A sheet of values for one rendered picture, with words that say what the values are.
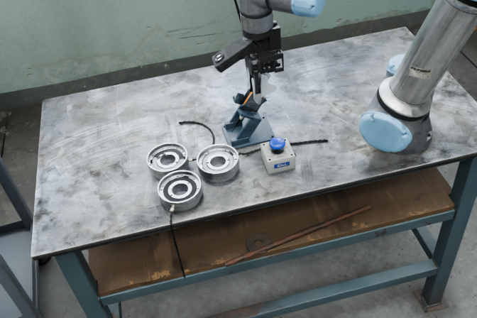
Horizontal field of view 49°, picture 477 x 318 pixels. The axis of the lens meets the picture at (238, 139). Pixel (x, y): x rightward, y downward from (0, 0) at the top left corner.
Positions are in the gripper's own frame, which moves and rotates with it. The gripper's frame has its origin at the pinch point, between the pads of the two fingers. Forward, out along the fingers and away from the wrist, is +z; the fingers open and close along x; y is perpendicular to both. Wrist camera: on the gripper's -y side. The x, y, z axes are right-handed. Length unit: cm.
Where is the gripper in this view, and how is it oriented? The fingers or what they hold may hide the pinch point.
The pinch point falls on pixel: (253, 96)
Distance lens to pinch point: 135.8
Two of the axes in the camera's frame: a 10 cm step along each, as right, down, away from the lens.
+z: 0.8, 7.3, 6.8
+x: -2.5, -6.4, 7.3
